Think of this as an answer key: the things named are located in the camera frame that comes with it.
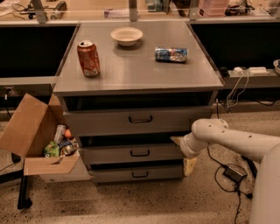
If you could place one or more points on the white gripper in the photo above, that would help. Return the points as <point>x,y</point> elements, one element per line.
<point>185,146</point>

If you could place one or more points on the grey drawer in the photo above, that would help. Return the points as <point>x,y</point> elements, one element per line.
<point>134,121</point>
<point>130,153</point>
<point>138,173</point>

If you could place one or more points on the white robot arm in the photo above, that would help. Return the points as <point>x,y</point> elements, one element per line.
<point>263,149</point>

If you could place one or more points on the grey bottom drawer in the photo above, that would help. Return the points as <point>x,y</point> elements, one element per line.
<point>138,173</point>

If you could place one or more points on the grey top drawer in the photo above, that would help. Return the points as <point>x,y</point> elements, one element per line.
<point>134,121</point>

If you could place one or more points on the grey drawer cabinet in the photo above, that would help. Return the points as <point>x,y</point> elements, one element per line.
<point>131,78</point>

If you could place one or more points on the open cardboard box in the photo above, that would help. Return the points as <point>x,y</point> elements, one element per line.
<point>31,128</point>

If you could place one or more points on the black power adapter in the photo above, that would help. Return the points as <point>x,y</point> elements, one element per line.
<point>235,174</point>

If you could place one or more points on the black metal floor leg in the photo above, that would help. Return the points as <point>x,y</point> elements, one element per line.
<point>251,166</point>

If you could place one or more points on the blue crushed can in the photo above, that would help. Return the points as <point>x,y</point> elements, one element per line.
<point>178,55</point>

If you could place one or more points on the white power strip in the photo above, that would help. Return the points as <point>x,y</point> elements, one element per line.
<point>252,71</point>

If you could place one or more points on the orange fruit in box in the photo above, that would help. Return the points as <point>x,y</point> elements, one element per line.
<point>68,134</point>

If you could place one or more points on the silver can in box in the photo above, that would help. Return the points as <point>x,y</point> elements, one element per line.
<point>60,132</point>

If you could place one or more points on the red soda can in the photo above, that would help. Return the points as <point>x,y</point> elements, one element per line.
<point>88,58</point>

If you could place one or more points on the white bowl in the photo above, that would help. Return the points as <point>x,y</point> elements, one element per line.
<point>126,36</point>

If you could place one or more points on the green snack bag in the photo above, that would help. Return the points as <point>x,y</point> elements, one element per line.
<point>52,150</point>

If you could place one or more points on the pink plastic bin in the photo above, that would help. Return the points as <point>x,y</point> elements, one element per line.
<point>212,8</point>

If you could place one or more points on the black caster leg left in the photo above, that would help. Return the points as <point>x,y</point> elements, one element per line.
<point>24,201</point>

